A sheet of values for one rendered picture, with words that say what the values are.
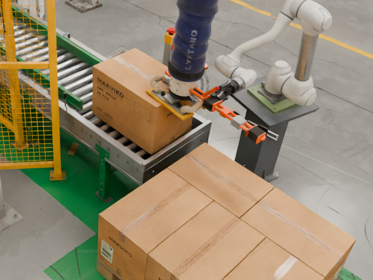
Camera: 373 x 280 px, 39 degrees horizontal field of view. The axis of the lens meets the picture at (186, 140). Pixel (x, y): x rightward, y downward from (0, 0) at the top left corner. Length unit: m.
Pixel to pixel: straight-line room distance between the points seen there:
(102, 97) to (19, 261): 1.21
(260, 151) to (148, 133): 0.99
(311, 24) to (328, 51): 3.09
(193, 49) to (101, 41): 2.85
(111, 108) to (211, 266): 1.32
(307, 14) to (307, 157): 1.73
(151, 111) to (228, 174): 0.66
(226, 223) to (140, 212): 0.52
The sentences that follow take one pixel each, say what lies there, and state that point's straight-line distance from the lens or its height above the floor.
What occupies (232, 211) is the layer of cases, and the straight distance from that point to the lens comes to 3.31.
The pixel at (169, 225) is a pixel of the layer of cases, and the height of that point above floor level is 0.54.
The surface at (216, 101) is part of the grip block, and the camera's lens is 3.21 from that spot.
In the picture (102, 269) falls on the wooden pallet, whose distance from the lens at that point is 3.53.
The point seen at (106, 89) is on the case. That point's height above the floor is 0.83.
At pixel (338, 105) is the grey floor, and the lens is 5.54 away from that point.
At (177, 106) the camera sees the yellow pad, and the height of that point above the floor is 0.98.
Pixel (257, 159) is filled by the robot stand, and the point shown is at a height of 0.28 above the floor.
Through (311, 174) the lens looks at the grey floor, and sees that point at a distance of 4.59.
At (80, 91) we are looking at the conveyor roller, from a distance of 4.13.
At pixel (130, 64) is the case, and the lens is 3.72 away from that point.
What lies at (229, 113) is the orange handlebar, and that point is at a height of 1.07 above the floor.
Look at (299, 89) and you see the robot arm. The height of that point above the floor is 1.00.
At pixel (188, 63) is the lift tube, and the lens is 3.15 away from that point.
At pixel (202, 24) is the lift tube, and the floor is 1.54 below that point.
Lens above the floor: 2.92
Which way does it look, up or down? 39 degrees down
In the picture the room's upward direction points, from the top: 9 degrees clockwise
